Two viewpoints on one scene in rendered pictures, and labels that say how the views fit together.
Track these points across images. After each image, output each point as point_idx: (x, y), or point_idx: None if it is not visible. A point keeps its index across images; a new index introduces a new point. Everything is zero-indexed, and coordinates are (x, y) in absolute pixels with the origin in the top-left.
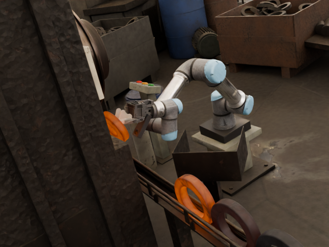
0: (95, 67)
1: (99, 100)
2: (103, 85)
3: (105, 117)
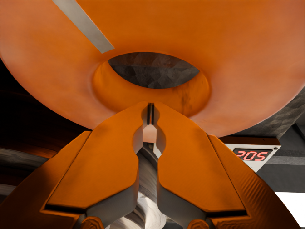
0: (257, 170)
1: (279, 138)
2: (155, 196)
3: (297, 117)
